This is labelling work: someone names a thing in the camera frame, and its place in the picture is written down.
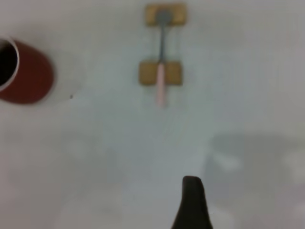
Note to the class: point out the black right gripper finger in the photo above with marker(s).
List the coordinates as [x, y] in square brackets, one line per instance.
[191, 205]

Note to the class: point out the red ceramic mug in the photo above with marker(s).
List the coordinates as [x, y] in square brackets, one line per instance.
[31, 76]

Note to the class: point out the flat rectangular wooden block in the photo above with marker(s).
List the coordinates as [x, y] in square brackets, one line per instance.
[178, 14]

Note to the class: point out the arched wooden block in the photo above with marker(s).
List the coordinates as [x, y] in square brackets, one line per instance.
[147, 72]

